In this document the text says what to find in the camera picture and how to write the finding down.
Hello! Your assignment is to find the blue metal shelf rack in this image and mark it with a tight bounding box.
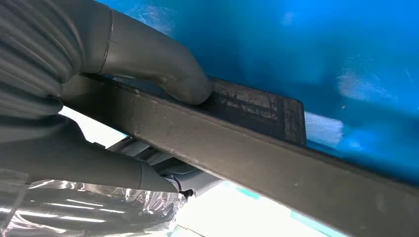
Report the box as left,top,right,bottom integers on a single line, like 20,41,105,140
95,0,419,187

